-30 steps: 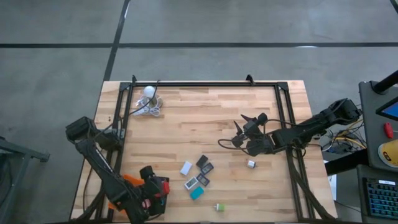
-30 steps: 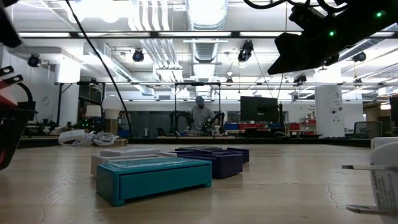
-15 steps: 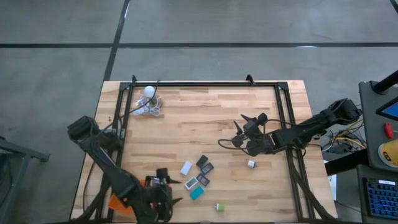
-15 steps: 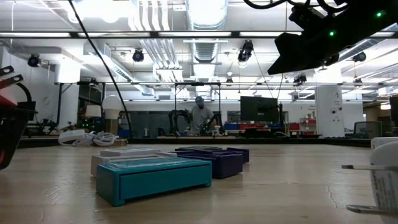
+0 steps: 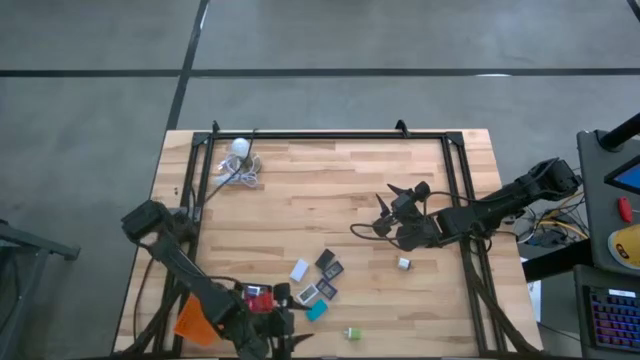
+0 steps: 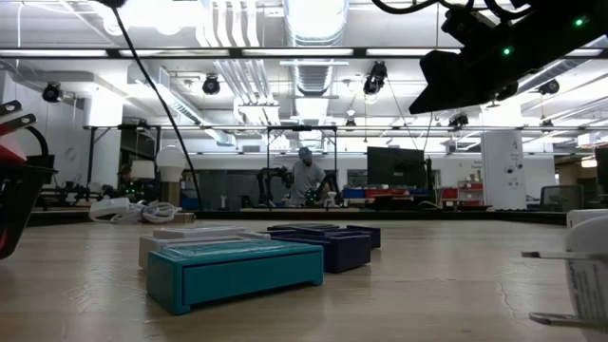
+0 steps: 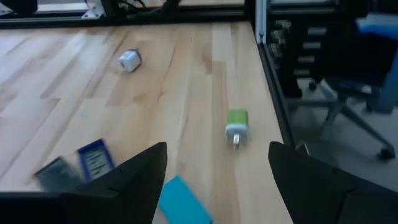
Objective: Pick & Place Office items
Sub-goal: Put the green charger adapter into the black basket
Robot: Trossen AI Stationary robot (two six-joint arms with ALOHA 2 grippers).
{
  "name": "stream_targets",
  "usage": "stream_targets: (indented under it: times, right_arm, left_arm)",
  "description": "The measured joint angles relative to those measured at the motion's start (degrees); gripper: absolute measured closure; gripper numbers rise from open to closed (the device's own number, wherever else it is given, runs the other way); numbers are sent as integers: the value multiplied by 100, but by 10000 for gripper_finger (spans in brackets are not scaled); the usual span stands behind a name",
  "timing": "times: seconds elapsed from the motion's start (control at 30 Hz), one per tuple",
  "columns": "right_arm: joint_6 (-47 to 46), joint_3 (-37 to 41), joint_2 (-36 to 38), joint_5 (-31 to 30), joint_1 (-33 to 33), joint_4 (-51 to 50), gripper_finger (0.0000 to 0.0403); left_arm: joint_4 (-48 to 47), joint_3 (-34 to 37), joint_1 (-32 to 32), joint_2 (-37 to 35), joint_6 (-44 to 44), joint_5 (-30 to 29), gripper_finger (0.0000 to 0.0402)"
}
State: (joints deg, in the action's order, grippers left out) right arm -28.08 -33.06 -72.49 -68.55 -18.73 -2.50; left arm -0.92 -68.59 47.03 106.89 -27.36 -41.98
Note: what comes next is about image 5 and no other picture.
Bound yellow and black floor cables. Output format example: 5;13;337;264
499;189;591;251

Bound yellow cap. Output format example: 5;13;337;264
607;223;640;271

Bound black pole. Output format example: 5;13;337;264
598;112;640;151

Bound small red device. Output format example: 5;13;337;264
617;195;634;224

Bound grey side table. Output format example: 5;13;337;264
0;218;81;351

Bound black aluminium rig frame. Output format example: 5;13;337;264
114;119;544;359

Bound black framed card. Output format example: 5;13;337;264
322;261;345;282

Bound orange plastic basket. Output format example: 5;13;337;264
173;294;221;347

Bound thin dark hanging cable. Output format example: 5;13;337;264
132;244;171;346

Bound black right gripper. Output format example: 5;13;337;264
372;180;444;253

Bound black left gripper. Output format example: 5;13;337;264
227;283;316;360

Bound teal digital clock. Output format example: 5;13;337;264
305;298;330;323

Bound purple digital clock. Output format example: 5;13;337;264
314;278;338;300

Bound black digital clock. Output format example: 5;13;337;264
314;248;336;271

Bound black plastic basket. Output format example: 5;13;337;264
238;282;281;321

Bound grey equipment cart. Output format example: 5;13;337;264
522;128;640;360

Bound monitor with blue screen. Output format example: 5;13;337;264
603;154;640;195

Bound white digital clock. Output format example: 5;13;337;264
294;283;319;306

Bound white flat box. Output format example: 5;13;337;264
288;258;310;283

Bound black backlit keyboard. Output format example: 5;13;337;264
583;284;640;351

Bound white power adapter with cord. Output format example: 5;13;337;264
212;154;261;190

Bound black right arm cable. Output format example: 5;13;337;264
349;222;401;251

